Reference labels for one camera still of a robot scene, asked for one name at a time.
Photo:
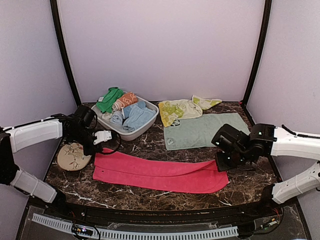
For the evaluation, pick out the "grey plastic basin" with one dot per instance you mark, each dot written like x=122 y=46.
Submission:
x=125 y=134

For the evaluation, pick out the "orange rolled towel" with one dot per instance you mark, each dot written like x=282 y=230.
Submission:
x=127 y=99

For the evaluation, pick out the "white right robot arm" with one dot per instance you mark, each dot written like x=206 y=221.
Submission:
x=270 y=140

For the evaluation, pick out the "yellow green patterned towel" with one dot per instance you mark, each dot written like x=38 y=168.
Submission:
x=172 y=110

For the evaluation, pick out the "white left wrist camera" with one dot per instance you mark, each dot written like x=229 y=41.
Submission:
x=102 y=136

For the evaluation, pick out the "black front table rail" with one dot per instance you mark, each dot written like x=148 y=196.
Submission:
x=144 y=206

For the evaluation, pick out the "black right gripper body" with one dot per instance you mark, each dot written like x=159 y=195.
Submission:
x=236 y=159

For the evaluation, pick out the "small blue rolled towel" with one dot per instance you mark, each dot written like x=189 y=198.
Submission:
x=117 y=118

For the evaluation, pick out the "round painted ceramic plate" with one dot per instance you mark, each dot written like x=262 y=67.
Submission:
x=71 y=157

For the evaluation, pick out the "mint green panda towel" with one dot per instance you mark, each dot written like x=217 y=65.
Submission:
x=198 y=132

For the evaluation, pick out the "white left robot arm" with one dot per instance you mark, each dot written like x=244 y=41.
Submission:
x=16 y=138

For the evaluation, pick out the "black left corner post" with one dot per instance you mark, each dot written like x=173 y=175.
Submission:
x=63 y=51

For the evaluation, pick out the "light blue rolled towel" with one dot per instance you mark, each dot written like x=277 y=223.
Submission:
x=136 y=115

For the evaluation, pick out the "green rolled towel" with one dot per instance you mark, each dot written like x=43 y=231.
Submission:
x=105 y=103

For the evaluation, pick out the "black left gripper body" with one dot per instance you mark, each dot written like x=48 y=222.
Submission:
x=81 y=137

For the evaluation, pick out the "black corner post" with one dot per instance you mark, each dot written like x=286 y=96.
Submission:
x=258 y=52
x=63 y=51

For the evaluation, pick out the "pink microfibre towel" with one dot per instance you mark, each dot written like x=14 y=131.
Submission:
x=182 y=177

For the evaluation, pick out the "black right corner post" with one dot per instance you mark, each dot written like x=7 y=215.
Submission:
x=258 y=52

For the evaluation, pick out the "grey slotted cable duct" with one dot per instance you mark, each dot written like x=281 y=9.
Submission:
x=121 y=231

